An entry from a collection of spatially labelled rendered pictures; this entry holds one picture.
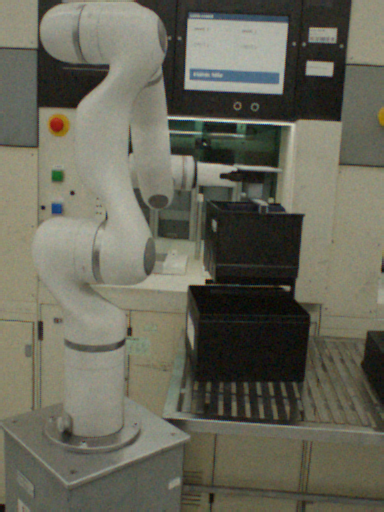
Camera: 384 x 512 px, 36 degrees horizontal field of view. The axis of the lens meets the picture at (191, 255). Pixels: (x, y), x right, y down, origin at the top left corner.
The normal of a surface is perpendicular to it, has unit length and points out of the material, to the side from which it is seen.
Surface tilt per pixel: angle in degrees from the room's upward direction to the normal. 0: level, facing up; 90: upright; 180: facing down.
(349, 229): 90
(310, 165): 90
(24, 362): 90
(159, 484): 90
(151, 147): 76
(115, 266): 102
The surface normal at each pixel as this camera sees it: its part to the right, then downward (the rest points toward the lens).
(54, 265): -0.10, 0.33
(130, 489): 0.66, 0.19
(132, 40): -0.19, 0.14
